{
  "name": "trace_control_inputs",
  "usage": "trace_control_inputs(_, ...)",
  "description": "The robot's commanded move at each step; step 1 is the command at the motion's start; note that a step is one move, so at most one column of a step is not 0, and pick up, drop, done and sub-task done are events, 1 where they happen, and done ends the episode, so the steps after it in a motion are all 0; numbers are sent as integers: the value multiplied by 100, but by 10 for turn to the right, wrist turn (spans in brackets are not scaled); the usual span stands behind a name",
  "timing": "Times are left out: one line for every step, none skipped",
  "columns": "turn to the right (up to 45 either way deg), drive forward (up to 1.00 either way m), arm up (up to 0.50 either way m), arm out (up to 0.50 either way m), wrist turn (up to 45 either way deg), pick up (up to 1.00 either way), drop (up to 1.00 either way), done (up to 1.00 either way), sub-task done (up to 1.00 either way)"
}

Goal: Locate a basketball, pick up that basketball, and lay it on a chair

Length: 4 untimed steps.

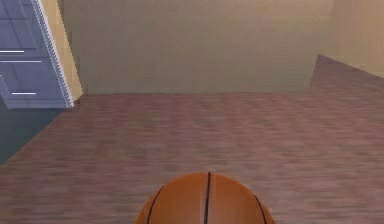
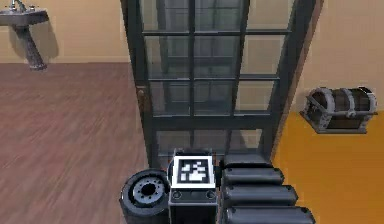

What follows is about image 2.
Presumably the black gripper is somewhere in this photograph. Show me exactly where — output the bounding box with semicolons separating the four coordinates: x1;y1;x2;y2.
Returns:
119;168;172;224

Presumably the dark glass-paned room door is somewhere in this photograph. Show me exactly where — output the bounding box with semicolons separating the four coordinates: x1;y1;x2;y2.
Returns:
120;0;325;170

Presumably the brown treasure chest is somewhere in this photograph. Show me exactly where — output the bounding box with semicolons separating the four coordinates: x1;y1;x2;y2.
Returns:
299;85;379;135

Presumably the brown door handle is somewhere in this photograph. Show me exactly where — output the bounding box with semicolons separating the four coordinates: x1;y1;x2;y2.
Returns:
135;85;148;118

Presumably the grey pedestal sink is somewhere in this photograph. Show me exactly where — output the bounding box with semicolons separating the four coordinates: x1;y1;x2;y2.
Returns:
0;0;50;71

